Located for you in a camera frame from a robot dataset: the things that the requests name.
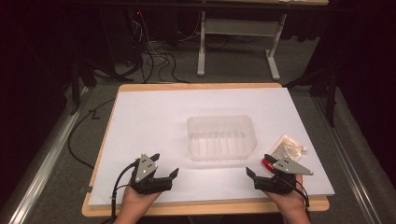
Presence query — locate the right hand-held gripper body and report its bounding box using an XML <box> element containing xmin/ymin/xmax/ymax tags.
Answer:
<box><xmin>253</xmin><ymin>156</ymin><xmax>314</xmax><ymax>196</ymax></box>

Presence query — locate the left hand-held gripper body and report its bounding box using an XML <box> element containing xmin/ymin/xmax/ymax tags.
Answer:
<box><xmin>130</xmin><ymin>153</ymin><xmax>174</xmax><ymax>196</ymax></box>

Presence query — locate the small red object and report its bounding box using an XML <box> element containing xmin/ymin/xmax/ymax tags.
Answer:
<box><xmin>261</xmin><ymin>158</ymin><xmax>276</xmax><ymax>174</ymax></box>

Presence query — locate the clear plastic bag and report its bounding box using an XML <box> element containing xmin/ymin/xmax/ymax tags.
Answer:
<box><xmin>268</xmin><ymin>134</ymin><xmax>309</xmax><ymax>163</ymax></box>

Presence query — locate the clear plastic container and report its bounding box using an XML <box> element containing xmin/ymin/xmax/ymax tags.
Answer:
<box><xmin>186</xmin><ymin>115</ymin><xmax>258</xmax><ymax>162</ymax></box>

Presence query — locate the person's left hand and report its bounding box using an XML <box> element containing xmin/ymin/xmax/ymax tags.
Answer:
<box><xmin>119</xmin><ymin>186</ymin><xmax>162</xmax><ymax>216</ymax></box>

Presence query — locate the person's right hand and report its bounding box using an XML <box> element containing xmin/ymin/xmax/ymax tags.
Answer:
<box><xmin>263</xmin><ymin>174</ymin><xmax>308</xmax><ymax>216</ymax></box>

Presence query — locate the white board sheet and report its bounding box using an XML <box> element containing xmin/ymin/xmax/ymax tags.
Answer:
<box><xmin>88</xmin><ymin>87</ymin><xmax>336</xmax><ymax>207</ymax></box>

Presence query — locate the black stand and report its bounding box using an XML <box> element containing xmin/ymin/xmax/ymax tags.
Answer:
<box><xmin>68</xmin><ymin>58</ymin><xmax>135</xmax><ymax>117</ymax></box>
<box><xmin>282</xmin><ymin>66</ymin><xmax>339</xmax><ymax>128</ymax></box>

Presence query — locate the black computer tower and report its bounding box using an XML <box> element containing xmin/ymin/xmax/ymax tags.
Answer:
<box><xmin>101</xmin><ymin>7</ymin><xmax>143</xmax><ymax>68</ymax></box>

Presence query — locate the black curtain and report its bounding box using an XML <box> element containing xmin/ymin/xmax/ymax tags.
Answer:
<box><xmin>306</xmin><ymin>0</ymin><xmax>396</xmax><ymax>178</ymax></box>
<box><xmin>0</xmin><ymin>0</ymin><xmax>74</xmax><ymax>206</ymax></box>

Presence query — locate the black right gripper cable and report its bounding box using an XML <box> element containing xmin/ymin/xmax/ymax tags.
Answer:
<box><xmin>286</xmin><ymin>178</ymin><xmax>311</xmax><ymax>210</ymax></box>

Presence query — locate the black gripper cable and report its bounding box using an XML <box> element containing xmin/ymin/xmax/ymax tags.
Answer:
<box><xmin>109</xmin><ymin>159</ymin><xmax>140</xmax><ymax>224</ymax></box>
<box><xmin>286</xmin><ymin>178</ymin><xmax>311</xmax><ymax>210</ymax></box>

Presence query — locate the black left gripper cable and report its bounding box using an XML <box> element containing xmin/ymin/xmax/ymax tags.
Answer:
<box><xmin>109</xmin><ymin>159</ymin><xmax>140</xmax><ymax>224</ymax></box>

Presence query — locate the metal floor rail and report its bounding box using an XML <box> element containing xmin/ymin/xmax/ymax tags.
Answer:
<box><xmin>312</xmin><ymin>95</ymin><xmax>385</xmax><ymax>224</ymax></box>
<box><xmin>0</xmin><ymin>86</ymin><xmax>92</xmax><ymax>224</ymax></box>

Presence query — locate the black floor cable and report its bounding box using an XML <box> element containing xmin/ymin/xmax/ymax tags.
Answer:
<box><xmin>67</xmin><ymin>97</ymin><xmax>117</xmax><ymax>170</ymax></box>

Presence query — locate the tangle of cables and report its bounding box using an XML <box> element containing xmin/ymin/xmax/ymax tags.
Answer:
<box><xmin>127</xmin><ymin>8</ymin><xmax>190</xmax><ymax>85</ymax></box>

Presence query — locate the white table frame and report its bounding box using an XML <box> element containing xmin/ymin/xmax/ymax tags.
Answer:
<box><xmin>196</xmin><ymin>0</ymin><xmax>330</xmax><ymax>81</ymax></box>

